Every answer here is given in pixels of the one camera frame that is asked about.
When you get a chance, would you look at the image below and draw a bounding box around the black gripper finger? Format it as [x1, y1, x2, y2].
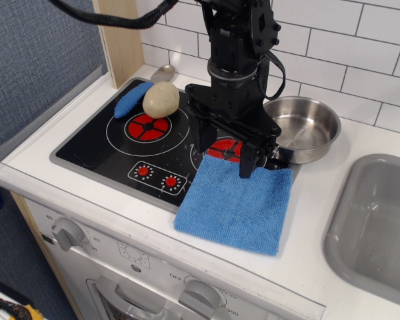
[239, 139, 261, 179]
[197, 120, 217, 152]

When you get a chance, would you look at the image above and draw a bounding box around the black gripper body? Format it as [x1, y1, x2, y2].
[185, 77, 281, 159]

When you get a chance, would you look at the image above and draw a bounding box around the beige toy potato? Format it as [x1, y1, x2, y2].
[143, 81, 180, 119]

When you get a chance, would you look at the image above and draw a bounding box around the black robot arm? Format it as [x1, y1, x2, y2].
[185, 1, 285, 178]

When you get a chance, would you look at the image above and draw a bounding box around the blue cloth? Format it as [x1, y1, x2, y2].
[174, 155, 293, 256]

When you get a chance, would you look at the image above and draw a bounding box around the black toy stovetop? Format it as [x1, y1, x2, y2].
[49, 77, 297, 214]

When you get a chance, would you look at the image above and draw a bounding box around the stainless steel pot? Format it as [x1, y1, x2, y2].
[264, 96, 341, 165]

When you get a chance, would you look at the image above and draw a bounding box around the grey sink basin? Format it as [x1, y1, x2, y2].
[323, 154, 400, 305]

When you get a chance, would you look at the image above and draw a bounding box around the grey right oven knob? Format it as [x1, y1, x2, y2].
[179, 280, 221, 315]

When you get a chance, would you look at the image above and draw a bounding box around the grey oven knob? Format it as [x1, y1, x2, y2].
[179, 280, 221, 315]
[52, 217, 85, 251]

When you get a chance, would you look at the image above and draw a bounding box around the grey left oven knob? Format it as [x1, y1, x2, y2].
[52, 217, 85, 251]

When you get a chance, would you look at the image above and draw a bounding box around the white toy oven door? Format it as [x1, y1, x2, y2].
[86, 277, 180, 319]

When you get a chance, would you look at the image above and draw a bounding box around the yellow black object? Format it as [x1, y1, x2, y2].
[0, 298, 45, 320]

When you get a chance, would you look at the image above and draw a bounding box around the blue-handled metal spoon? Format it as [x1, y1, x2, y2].
[113, 65, 175, 119]

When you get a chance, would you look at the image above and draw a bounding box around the wooden post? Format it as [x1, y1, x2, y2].
[92, 0, 144, 89]

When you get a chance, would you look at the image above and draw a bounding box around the black sleeved cable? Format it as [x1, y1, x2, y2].
[49, 0, 179, 30]

